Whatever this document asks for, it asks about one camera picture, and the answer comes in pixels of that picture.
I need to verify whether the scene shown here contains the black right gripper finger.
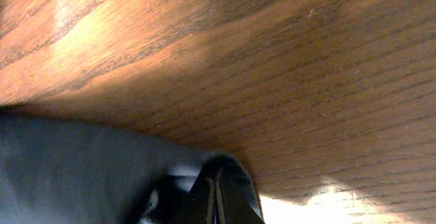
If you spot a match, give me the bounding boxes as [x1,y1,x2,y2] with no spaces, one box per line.
[169,159,264,224]

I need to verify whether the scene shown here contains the navy blue shorts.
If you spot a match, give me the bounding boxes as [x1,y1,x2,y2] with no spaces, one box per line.
[0,110,265,224]

